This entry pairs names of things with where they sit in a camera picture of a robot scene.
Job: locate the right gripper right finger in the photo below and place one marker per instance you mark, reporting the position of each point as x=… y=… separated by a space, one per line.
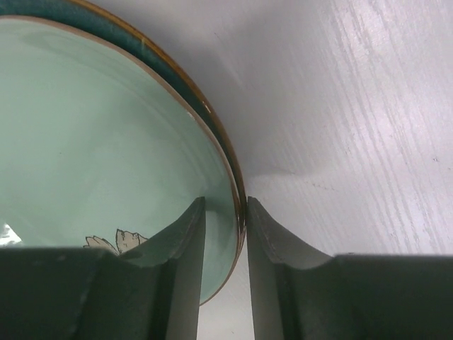
x=289 y=292

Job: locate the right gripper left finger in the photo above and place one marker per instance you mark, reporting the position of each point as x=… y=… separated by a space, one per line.
x=170 y=265

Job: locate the mint green flower plate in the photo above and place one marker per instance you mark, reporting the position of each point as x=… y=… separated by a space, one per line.
x=97 y=150

